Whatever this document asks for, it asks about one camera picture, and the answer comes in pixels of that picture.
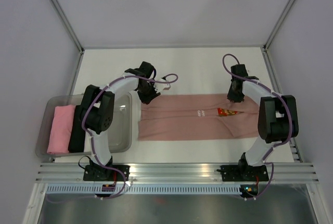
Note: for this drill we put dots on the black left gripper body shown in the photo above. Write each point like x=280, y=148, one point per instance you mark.
x=148, y=92

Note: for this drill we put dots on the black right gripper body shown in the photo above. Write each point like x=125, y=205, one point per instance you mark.
x=234, y=95

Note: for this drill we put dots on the dusty pink t-shirt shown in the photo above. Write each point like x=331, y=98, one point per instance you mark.
x=197, y=117

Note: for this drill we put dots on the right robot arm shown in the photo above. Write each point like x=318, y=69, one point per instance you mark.
x=278, y=117

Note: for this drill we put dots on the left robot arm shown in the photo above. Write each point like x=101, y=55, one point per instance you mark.
x=97, y=107

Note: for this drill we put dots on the grey plastic bin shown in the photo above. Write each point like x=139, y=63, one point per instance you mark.
x=119, y=133

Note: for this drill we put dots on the white rolled t-shirt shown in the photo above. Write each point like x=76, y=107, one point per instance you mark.
x=87, y=143

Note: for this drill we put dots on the black rolled t-shirt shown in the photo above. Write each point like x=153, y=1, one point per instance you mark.
x=77, y=137

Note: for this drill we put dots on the pink rolled t-shirt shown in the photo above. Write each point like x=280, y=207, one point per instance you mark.
x=61, y=130

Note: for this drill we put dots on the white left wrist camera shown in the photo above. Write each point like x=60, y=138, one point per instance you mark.
x=159, y=87

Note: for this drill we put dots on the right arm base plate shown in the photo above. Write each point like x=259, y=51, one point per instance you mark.
x=234, y=173

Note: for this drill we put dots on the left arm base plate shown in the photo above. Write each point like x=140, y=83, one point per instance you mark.
x=96, y=173

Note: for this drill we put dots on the left aluminium frame post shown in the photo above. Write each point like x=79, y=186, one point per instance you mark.
x=67, y=25

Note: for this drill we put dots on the aluminium frame post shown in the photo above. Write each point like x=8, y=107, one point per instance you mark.
x=282, y=17
x=67, y=25

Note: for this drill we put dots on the aluminium front rail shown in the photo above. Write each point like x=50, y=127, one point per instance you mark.
x=195, y=173

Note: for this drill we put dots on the right aluminium frame post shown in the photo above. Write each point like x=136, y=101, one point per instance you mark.
x=282, y=17

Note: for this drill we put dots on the white slotted cable duct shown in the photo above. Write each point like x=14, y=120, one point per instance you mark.
x=201, y=189

